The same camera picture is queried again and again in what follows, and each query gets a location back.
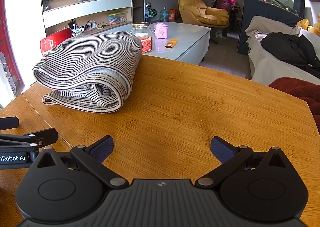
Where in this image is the white coffee table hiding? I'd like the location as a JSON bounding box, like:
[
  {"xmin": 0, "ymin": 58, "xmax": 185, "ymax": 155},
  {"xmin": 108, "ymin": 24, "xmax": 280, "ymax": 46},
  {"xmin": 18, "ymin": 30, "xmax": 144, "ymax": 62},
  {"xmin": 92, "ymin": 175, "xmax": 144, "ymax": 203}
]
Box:
[{"xmin": 103, "ymin": 22, "xmax": 211, "ymax": 65}]

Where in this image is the yellow plush toy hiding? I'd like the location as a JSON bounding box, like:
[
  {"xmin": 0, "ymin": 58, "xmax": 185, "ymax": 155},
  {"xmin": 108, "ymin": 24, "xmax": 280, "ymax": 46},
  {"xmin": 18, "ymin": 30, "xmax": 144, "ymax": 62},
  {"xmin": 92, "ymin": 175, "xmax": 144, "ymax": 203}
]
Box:
[{"xmin": 295, "ymin": 18, "xmax": 309, "ymax": 30}]

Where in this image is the white tv shelf unit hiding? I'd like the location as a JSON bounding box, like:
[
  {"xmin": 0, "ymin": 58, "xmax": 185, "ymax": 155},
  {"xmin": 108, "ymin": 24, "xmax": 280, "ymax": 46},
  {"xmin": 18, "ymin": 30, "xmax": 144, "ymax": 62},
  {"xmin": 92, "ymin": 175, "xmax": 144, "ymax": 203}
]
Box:
[{"xmin": 43, "ymin": 0, "xmax": 133, "ymax": 35}]

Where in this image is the striped grey white sweater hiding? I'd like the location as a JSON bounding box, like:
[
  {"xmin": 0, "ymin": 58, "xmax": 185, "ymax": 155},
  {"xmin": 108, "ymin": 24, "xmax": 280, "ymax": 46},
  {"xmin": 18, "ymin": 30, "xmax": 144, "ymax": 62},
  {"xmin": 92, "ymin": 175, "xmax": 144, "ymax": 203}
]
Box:
[{"xmin": 33, "ymin": 32, "xmax": 142, "ymax": 114}]

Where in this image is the green ball toy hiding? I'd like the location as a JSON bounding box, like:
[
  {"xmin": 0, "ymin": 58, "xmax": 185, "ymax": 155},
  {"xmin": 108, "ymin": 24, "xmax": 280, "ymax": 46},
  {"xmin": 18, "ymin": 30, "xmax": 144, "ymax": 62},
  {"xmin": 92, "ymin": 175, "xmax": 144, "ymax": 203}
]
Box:
[{"xmin": 145, "ymin": 2, "xmax": 157, "ymax": 22}]

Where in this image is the blue water bottle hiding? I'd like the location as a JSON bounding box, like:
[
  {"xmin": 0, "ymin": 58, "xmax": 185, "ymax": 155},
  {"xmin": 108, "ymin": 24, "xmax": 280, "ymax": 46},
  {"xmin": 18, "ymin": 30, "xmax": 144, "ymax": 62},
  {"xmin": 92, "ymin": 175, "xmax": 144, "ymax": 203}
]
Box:
[{"xmin": 160, "ymin": 6, "xmax": 169, "ymax": 22}]

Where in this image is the yellow armchair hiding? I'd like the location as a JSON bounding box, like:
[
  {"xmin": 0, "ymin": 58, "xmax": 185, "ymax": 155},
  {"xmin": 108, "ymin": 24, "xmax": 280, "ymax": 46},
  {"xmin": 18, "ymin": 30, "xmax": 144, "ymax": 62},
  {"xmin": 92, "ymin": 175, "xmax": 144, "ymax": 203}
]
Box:
[{"xmin": 178, "ymin": 0, "xmax": 229, "ymax": 28}]

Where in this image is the glass candy jar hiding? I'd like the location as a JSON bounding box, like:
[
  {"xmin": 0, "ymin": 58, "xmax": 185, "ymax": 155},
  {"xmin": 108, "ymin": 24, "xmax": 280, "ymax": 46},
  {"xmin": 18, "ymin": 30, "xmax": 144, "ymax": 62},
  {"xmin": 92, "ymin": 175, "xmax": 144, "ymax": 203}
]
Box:
[{"xmin": 131, "ymin": 22, "xmax": 153, "ymax": 53}]

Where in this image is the dark red fleece jacket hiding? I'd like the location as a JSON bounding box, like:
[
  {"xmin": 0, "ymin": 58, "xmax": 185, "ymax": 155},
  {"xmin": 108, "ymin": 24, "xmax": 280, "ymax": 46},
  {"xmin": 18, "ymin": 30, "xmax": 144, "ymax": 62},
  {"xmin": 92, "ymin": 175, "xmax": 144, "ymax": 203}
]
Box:
[{"xmin": 269, "ymin": 77, "xmax": 320, "ymax": 130}]

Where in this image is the black jacket on sofa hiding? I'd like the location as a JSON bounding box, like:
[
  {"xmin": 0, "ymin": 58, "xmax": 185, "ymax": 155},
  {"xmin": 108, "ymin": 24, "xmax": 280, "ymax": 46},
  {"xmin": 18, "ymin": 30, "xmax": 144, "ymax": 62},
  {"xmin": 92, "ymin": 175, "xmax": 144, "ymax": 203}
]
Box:
[{"xmin": 260, "ymin": 32, "xmax": 319, "ymax": 78}]

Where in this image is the beige blanket on sofa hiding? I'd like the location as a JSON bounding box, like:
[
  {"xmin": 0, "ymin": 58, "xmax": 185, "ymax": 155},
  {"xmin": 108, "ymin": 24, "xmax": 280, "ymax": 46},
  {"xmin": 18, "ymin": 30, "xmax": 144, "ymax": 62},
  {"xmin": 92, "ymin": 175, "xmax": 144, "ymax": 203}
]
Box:
[{"xmin": 245, "ymin": 16, "xmax": 301, "ymax": 37}]

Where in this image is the orange container on floor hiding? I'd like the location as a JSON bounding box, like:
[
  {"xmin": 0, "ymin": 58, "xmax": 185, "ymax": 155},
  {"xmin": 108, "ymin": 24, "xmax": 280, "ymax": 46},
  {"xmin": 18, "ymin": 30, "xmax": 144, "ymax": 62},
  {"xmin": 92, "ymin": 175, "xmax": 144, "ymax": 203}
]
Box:
[{"xmin": 169, "ymin": 9, "xmax": 179, "ymax": 22}]

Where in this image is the plastic box with toys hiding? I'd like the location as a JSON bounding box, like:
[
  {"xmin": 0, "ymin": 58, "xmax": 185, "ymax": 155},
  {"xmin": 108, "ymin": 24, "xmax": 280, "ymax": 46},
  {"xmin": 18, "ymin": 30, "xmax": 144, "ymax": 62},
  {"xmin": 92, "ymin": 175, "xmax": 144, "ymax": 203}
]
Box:
[{"xmin": 107, "ymin": 12, "xmax": 127, "ymax": 25}]

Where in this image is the grey sofa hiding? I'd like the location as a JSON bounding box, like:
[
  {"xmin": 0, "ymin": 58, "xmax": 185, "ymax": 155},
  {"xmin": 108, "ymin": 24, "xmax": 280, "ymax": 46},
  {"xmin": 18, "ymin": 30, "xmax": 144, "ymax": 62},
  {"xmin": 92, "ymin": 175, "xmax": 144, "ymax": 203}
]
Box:
[{"xmin": 245, "ymin": 15, "xmax": 320, "ymax": 87}]

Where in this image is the orange small packet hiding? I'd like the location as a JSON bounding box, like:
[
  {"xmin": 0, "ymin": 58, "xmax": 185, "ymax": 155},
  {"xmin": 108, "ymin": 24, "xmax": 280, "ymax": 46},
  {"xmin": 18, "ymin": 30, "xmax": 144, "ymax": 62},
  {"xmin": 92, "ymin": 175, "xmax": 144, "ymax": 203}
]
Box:
[{"xmin": 165, "ymin": 39, "xmax": 178, "ymax": 49}]

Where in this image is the pink small box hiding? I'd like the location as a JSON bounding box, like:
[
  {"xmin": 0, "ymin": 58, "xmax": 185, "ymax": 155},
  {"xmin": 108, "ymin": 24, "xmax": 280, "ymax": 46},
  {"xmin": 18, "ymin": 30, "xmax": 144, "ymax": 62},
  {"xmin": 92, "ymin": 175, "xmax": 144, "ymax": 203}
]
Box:
[{"xmin": 154, "ymin": 23, "xmax": 168, "ymax": 39}]

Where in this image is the colourful plush doll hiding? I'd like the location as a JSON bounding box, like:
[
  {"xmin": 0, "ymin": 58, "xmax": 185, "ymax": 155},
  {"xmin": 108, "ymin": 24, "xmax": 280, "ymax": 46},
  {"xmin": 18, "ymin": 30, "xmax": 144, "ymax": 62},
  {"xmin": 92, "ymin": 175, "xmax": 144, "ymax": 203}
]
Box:
[{"xmin": 308, "ymin": 14, "xmax": 320, "ymax": 35}]

